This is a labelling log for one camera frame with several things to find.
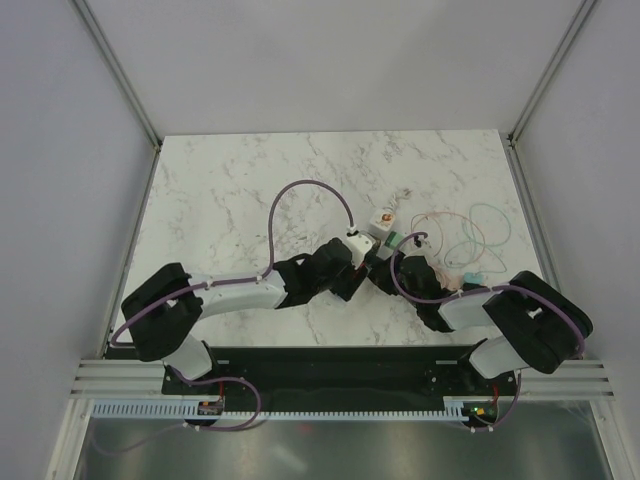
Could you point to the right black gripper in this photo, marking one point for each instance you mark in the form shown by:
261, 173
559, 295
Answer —
381, 276

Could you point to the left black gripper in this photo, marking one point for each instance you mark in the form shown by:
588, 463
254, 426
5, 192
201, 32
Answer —
350, 287

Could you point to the light green cube plug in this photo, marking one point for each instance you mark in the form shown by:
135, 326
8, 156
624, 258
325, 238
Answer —
389, 245

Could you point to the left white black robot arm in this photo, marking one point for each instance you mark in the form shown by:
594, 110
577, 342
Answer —
161, 313

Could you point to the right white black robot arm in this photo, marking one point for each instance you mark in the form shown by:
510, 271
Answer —
539, 327

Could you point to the teal small plug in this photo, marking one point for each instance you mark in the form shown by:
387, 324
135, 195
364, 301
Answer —
475, 278

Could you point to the white slotted cable duct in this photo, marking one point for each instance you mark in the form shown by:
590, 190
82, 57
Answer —
194, 410

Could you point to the right aluminium frame post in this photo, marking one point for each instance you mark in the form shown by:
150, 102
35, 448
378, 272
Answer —
570, 36

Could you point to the aluminium frame post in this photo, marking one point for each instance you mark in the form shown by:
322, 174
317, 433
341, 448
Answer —
86, 15
570, 36

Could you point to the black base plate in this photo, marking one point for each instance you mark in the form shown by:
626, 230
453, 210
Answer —
343, 378

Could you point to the aluminium front rail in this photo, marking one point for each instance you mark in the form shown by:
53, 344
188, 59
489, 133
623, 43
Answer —
574, 380

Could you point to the left aluminium frame post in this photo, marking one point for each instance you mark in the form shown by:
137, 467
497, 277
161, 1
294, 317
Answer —
86, 15

